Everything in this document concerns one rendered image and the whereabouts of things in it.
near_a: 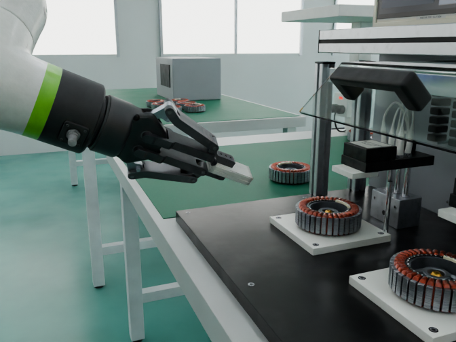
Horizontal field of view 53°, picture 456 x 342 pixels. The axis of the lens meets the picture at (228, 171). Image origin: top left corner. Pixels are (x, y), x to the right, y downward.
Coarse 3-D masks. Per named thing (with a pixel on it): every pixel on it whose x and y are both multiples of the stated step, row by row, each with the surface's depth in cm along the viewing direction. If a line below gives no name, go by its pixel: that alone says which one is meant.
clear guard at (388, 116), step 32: (352, 64) 53; (384, 64) 49; (416, 64) 47; (448, 64) 47; (320, 96) 54; (384, 96) 45; (448, 96) 39; (384, 128) 42; (416, 128) 39; (448, 128) 36
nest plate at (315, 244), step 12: (276, 216) 84; (288, 216) 84; (288, 228) 79; (300, 228) 79; (360, 228) 79; (372, 228) 79; (300, 240) 75; (312, 240) 74; (324, 240) 74; (336, 240) 74; (348, 240) 74; (360, 240) 74; (372, 240) 75; (384, 240) 76; (312, 252) 71; (324, 252) 72
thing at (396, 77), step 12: (336, 72) 47; (348, 72) 45; (360, 72) 44; (372, 72) 42; (384, 72) 41; (396, 72) 40; (408, 72) 38; (336, 84) 48; (348, 84) 45; (360, 84) 43; (372, 84) 42; (384, 84) 40; (396, 84) 39; (408, 84) 38; (420, 84) 39; (348, 96) 48; (408, 96) 39; (420, 96) 39; (408, 108) 40; (420, 108) 39
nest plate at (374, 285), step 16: (368, 272) 64; (384, 272) 64; (368, 288) 59; (384, 288) 59; (384, 304) 56; (400, 304) 56; (400, 320) 54; (416, 320) 52; (432, 320) 52; (448, 320) 52; (432, 336) 50; (448, 336) 50
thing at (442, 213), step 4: (452, 196) 60; (452, 200) 60; (452, 204) 60; (444, 208) 60; (448, 208) 60; (452, 208) 60; (440, 212) 59; (444, 212) 59; (448, 212) 58; (452, 212) 58; (440, 216) 59; (444, 216) 59; (448, 216) 58; (452, 216) 58; (448, 220) 58; (452, 220) 58
